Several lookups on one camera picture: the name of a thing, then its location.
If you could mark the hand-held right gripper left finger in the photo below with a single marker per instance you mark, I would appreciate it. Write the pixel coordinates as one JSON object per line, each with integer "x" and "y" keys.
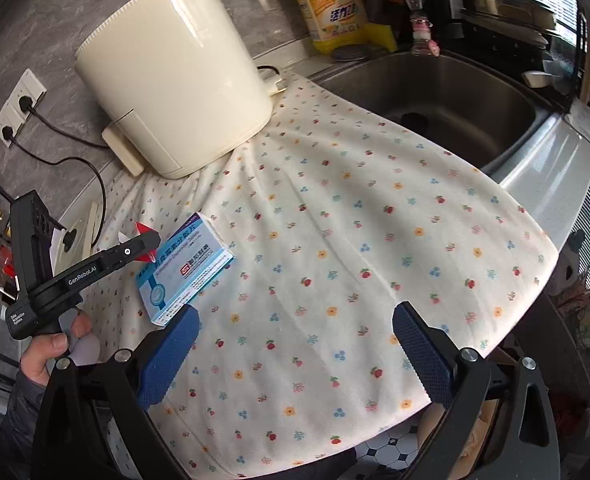
{"x": 167, "y": 355}

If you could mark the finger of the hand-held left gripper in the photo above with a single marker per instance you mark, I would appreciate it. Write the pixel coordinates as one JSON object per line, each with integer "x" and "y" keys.
{"x": 130, "y": 250}

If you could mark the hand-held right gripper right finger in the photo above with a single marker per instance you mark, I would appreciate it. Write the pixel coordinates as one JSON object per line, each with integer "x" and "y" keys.
{"x": 422, "y": 355}

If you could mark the red white wrapper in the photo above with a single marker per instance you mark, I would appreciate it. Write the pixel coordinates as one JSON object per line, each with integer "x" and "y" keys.
{"x": 140, "y": 228}

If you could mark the blue white medicine box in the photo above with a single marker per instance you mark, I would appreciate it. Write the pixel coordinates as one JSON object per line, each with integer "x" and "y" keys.
{"x": 190, "y": 270}

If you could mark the person's left forearm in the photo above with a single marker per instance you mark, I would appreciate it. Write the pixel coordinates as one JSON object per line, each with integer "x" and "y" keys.
{"x": 22, "y": 415}

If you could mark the person's left hand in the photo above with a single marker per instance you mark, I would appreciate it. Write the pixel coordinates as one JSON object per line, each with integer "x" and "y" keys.
{"x": 42, "y": 360}

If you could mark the floral tablecloth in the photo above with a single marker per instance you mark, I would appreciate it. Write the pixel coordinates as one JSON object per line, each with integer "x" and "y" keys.
{"x": 350, "y": 260}

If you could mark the cream air fryer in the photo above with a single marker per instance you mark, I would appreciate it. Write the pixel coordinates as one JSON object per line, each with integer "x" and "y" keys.
{"x": 175, "y": 70}

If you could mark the stainless steel sink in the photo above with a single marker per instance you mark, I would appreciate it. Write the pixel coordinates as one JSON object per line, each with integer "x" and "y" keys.
{"x": 450, "y": 110}

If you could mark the white cloth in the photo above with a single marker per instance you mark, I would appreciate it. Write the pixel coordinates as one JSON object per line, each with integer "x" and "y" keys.
{"x": 587, "y": 127}

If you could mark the grey steel scourer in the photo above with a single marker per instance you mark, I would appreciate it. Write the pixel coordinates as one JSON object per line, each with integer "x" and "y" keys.
{"x": 351, "y": 53}

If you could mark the white soap dish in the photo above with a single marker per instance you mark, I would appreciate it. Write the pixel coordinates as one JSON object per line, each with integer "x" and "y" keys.
{"x": 537, "y": 78}

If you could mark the yellow detergent bottle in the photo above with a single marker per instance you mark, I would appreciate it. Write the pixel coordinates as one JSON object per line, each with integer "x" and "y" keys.
{"x": 332, "y": 10}

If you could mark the yellow sponge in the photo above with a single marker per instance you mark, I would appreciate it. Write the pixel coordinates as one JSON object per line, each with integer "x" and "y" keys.
{"x": 381, "y": 37}

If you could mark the steel pan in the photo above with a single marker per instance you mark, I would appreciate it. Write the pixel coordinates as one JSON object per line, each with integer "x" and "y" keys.
{"x": 510, "y": 5}

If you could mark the white wall socket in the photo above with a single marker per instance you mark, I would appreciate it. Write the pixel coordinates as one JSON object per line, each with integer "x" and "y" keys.
{"x": 6, "y": 127}
{"x": 25, "y": 91}

